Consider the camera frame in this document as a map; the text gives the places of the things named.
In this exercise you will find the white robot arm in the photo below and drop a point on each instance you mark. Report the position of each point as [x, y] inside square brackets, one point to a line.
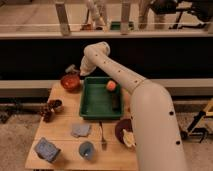
[155, 127]

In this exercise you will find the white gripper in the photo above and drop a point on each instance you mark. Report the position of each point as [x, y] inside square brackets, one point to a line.
[87, 65]

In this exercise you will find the cream object on plate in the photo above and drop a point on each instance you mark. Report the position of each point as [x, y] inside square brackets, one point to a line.
[128, 139]

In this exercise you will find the yellow black cart frame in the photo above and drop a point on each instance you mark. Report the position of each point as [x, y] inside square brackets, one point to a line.
[202, 124]

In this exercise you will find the blue cup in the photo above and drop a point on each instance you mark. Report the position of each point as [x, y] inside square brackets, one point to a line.
[86, 150]

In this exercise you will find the small green tray in background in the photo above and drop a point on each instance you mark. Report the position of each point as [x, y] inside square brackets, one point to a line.
[116, 25]

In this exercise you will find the metal fork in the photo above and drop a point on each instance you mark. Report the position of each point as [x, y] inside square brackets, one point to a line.
[103, 140]

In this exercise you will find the red bowl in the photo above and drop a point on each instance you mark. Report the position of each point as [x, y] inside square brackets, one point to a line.
[70, 82]

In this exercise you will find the orange round fruit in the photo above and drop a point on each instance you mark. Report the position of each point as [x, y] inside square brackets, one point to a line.
[111, 85]

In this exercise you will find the brown toy figure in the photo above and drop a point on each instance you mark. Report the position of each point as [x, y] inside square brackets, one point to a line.
[46, 113]

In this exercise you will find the green plastic tray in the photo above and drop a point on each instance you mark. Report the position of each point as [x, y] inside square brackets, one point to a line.
[97, 103]

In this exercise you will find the dark red plate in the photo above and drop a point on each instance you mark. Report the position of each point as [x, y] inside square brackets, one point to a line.
[124, 124]

